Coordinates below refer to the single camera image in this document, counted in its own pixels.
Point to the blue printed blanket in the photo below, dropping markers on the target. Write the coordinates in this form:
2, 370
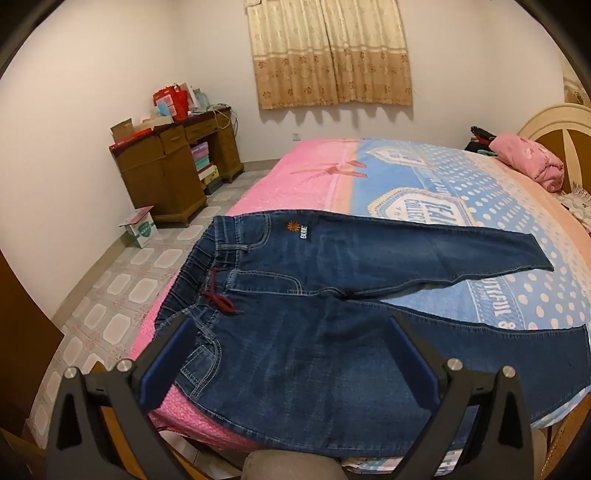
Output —
461, 184

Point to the cream wooden headboard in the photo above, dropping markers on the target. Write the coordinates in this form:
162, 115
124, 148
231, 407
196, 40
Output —
549, 120

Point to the green and white carton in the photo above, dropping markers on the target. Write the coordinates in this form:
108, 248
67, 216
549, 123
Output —
141, 230

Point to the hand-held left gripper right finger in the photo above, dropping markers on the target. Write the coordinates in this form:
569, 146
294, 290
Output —
415, 364

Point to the open brown cardboard box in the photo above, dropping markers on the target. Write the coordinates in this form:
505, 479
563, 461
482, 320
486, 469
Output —
124, 129

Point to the brown wooden desk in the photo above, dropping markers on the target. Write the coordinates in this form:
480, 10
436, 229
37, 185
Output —
147, 180

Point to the red bags and boxes clutter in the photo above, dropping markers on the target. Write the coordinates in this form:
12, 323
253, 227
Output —
171, 104

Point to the person's grey clothing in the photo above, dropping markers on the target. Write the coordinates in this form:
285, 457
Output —
291, 466

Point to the stack of colourful boxes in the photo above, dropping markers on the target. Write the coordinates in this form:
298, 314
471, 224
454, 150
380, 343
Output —
203, 161

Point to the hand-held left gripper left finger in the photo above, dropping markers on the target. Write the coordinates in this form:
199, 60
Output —
171, 364

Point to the brown wooden door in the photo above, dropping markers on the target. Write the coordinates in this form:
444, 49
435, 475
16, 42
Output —
23, 346

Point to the dark folded clothes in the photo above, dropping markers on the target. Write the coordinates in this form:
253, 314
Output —
480, 138

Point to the beige patterned curtain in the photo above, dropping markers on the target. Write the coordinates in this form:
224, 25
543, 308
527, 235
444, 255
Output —
330, 55

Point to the pink pillow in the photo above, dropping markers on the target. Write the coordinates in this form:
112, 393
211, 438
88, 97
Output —
531, 159

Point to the white paper bag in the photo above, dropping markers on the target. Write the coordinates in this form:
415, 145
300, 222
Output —
196, 99

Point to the grey patterned cloth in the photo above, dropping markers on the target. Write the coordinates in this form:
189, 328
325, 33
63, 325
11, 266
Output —
577, 203

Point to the dark blue denim jeans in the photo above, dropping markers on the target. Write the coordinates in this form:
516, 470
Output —
300, 346

